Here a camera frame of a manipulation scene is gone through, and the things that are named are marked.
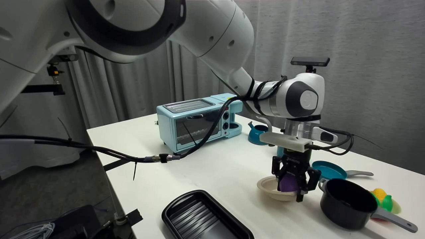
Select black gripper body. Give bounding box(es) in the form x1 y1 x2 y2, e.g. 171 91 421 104
273 147 316 183

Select purple plushie ball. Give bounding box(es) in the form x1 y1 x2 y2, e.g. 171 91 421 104
277 171 303 193

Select beige bowl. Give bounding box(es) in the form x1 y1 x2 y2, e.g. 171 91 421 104
256 175 303 203

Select teal toy frying pan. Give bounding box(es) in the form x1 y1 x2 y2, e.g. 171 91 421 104
311 159 374 181

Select teal toy kettle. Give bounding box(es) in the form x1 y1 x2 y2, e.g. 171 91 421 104
247 120 272 145

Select yellow toy food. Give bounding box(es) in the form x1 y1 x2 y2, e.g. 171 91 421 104
370 187 389 203

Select green toy food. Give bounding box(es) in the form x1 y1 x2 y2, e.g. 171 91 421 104
380 193 402 214

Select black baking tray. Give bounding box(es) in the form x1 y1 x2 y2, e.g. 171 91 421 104
161 188 255 239

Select light blue toy toaster oven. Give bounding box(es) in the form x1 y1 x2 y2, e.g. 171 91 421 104
155 91 244 153

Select grey curtain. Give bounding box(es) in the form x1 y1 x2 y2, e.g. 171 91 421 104
52 0 425 176

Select black table edge clamp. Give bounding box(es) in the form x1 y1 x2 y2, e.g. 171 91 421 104
94 208 145 239

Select black tape strip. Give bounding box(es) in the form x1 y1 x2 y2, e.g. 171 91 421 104
102 157 134 172

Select black bag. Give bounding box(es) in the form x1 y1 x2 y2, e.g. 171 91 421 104
46 203 106 239

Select clear plastic bag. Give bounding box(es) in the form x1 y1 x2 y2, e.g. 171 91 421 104
7 220 57 239

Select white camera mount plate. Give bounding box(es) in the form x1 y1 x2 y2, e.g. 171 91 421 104
259 131 313 153

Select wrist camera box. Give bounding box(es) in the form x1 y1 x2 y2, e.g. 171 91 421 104
308 124 341 145

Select black saucepan grey handle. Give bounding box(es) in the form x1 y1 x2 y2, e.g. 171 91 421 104
317 177 420 234

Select black camera on tripod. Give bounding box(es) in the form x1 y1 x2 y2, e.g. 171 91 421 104
289 55 332 68

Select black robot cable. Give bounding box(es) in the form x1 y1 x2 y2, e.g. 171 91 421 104
0 75 289 181

